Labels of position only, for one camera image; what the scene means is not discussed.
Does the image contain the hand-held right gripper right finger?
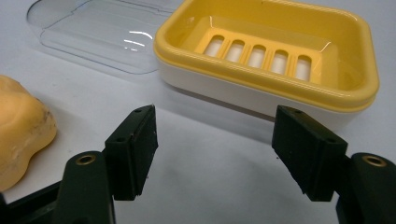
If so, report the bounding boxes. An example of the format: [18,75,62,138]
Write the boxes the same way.
[271,105,348,203]

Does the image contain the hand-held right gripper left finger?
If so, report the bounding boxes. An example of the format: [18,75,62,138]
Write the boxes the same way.
[104,104,159,202]

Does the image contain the yellow and white soap dish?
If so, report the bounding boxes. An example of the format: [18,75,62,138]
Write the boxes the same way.
[153,0,381,133]

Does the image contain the yellow soap bar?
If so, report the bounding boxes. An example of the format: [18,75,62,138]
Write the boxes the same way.
[0,74,58,192]

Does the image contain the clear plastic soap dish lid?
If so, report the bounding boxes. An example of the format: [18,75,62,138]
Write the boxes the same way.
[25,0,185,76]

